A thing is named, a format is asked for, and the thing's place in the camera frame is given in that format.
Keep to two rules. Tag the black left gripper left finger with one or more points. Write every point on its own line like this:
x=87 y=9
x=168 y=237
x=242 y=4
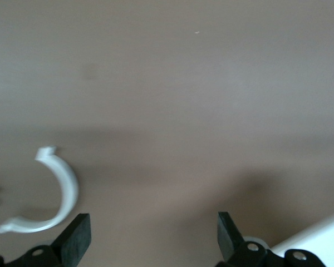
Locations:
x=73 y=239

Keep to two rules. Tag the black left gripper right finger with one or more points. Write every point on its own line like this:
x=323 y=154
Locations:
x=228 y=239

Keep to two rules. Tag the white curved plastic clamp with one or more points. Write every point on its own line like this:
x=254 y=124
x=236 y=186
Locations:
x=68 y=183

